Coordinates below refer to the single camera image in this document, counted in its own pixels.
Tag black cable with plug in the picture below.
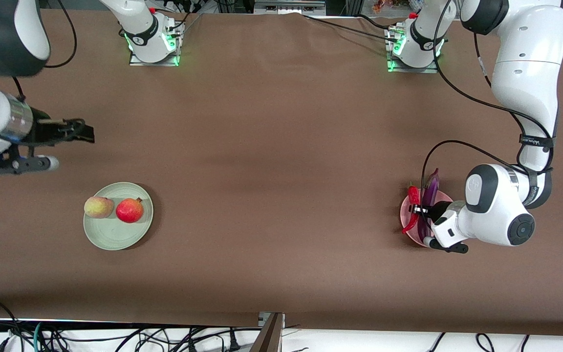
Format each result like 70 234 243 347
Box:
184 327 241 352

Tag purple eggplant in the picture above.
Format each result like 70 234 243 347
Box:
421 169 441 236

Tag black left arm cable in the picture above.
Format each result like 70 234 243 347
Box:
421 0 554 218

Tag grey metal post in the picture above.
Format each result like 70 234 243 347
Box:
250 313 284 352

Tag white metal bracket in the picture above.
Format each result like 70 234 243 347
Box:
258 312 286 327

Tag pink round plate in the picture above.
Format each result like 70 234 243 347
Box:
400 191 455 247

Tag green round plate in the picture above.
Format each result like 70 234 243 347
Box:
83 182 155 251

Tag red chili pepper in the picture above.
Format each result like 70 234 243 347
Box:
402 183 421 234

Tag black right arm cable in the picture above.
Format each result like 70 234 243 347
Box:
0 0 87 147

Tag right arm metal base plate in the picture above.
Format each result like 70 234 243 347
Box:
129 19 184 67

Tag brown table cloth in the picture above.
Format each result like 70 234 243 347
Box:
0 9 563 338

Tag red apple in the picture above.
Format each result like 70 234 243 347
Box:
116 198 144 223

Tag yellow-pink peach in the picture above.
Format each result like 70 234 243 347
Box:
84 197 115 219

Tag long black table cable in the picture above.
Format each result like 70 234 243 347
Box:
301 14 399 42

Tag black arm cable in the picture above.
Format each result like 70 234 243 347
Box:
0 0 87 147
421 0 554 218

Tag teal cable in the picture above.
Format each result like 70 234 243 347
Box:
31 321 45 352

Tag short black table cable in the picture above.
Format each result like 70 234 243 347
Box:
355 14 404 32

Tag colourful toy pile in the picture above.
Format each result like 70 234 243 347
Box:
372 0 409 14

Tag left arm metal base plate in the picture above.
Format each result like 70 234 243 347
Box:
387 24 441 74

